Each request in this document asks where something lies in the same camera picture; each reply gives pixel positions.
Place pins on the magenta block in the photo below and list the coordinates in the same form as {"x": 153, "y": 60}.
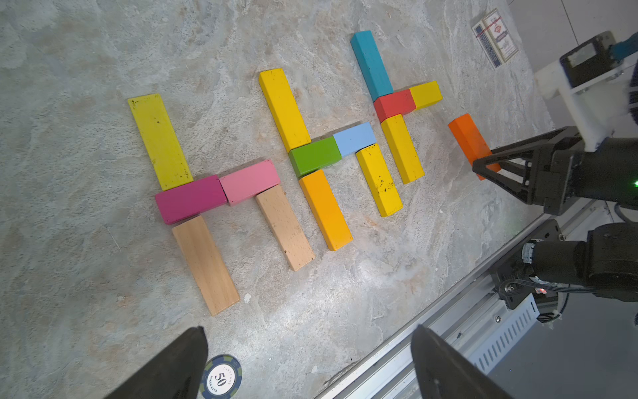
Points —
{"x": 191, "y": 199}

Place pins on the green block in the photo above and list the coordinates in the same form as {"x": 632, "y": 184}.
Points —
{"x": 314, "y": 156}

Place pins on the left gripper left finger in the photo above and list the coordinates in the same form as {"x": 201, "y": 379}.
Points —
{"x": 175, "y": 372}

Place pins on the aluminium rail frame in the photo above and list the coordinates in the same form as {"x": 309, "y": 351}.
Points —
{"x": 470, "y": 317}

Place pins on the red block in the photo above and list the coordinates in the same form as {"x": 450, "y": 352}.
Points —
{"x": 394, "y": 104}

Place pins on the pink block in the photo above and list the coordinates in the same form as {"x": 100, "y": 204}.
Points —
{"x": 249, "y": 182}

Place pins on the small printed card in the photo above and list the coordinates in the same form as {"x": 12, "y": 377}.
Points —
{"x": 495, "y": 39}

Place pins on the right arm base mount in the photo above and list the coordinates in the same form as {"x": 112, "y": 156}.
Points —
{"x": 511, "y": 265}

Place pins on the yellow block small horizontal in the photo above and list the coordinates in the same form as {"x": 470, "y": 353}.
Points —
{"x": 426, "y": 94}

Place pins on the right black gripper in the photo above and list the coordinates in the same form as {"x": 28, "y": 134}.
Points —
{"x": 556, "y": 170}

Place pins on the orange block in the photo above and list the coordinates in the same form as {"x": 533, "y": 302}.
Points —
{"x": 469, "y": 138}
{"x": 326, "y": 210}

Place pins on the tan wooden block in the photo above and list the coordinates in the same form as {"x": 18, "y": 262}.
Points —
{"x": 206, "y": 264}
{"x": 285, "y": 226}

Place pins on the orange block top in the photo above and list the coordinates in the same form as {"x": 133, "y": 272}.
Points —
{"x": 469, "y": 138}

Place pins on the teal block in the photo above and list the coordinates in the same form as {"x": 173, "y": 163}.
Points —
{"x": 371, "y": 65}

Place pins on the light blue block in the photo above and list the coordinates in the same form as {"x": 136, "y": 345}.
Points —
{"x": 354, "y": 139}

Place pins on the yellow block short vertical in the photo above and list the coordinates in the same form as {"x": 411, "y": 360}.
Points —
{"x": 379, "y": 180}

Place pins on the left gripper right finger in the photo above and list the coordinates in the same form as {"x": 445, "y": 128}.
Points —
{"x": 442, "y": 372}

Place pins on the yellow block diagonal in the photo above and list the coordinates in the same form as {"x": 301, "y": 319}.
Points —
{"x": 402, "y": 149}

